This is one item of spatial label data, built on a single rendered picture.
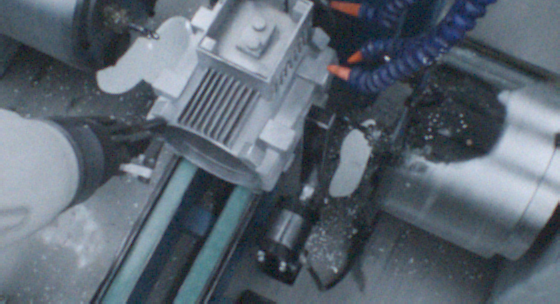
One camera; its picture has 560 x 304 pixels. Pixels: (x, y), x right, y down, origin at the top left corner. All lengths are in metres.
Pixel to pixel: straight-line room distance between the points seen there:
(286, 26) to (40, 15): 0.32
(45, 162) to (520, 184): 0.52
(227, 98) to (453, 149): 0.28
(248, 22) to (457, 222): 0.35
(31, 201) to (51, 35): 0.47
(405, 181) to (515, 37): 0.53
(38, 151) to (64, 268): 0.63
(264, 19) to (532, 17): 0.59
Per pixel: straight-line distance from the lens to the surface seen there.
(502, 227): 0.93
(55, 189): 0.65
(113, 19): 1.06
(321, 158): 0.87
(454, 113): 0.90
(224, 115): 0.96
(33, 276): 1.26
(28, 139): 0.64
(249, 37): 0.95
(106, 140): 0.77
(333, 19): 1.08
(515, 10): 1.41
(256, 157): 0.95
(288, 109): 0.99
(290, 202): 0.97
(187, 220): 1.18
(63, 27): 1.03
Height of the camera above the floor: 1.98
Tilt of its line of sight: 71 degrees down
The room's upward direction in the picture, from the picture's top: 1 degrees counter-clockwise
